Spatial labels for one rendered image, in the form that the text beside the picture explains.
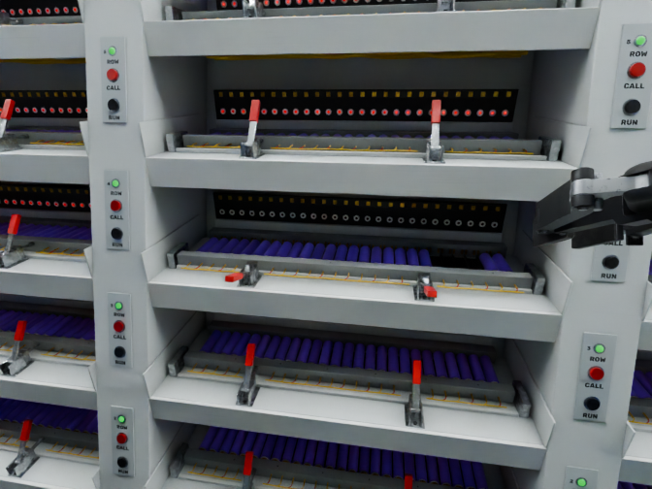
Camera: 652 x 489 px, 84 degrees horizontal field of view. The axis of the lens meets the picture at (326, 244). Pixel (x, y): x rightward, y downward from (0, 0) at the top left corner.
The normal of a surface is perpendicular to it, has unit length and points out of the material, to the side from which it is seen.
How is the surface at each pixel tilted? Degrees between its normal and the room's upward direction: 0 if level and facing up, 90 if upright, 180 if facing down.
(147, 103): 90
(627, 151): 90
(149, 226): 90
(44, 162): 107
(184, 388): 17
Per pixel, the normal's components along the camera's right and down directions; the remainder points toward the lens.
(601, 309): -0.15, 0.11
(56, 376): 0.00, -0.92
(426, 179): -0.15, 0.39
